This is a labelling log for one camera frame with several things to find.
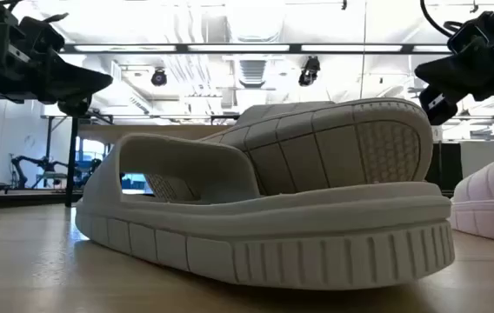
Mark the beige wooden board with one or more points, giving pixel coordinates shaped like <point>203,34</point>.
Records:
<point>142,132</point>

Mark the grey rubber slide sandal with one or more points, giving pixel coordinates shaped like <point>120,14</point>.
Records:
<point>316,243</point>
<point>316,148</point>

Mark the black cabinet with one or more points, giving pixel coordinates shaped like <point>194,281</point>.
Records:
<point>445,167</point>

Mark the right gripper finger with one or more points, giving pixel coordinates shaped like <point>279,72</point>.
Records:
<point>460,71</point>
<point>440,106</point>

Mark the large black ceiling spotlight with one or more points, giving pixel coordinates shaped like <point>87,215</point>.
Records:
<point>309,70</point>

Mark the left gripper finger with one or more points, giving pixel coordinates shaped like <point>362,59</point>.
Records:
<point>74,108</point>
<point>79,82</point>

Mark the black overhead frame beam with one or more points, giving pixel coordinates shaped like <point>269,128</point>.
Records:
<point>295,48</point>

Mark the black metal frame post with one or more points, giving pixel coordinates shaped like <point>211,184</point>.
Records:
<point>72,161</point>

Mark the thin vertical ceiling pole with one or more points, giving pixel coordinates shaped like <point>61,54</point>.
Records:
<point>363,48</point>

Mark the background black robot arm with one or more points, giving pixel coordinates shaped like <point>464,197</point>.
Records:
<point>40,164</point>

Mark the pink rubber slide sandal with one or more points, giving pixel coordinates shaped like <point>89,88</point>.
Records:
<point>490,195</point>

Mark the small black ceiling spotlight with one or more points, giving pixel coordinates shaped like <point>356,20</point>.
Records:
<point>158,77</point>

